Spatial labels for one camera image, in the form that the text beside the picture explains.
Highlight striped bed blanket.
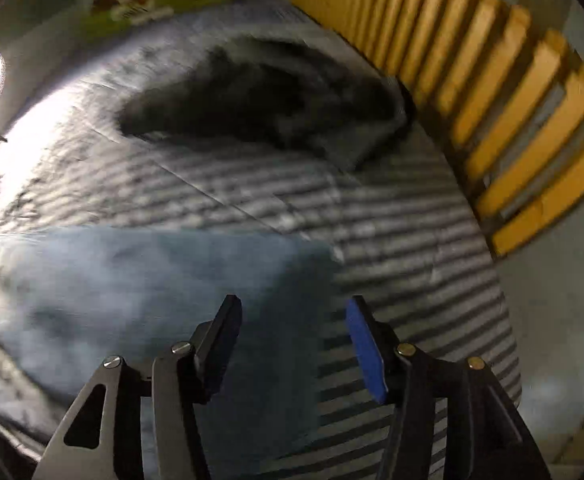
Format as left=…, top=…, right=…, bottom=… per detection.
left=0, top=0, right=522, bottom=480

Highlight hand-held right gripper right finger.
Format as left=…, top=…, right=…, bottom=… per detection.
left=346, top=295, right=552, bottom=480

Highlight blue jeans pants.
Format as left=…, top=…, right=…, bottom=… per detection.
left=0, top=225, right=343, bottom=480

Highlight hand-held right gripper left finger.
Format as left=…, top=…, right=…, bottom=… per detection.
left=32, top=294, right=243, bottom=480

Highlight yellow wooden slatted headboard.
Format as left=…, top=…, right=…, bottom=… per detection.
left=291, top=0, right=584, bottom=261

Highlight dark crumpled pants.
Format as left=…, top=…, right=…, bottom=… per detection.
left=114, top=35, right=417, bottom=173

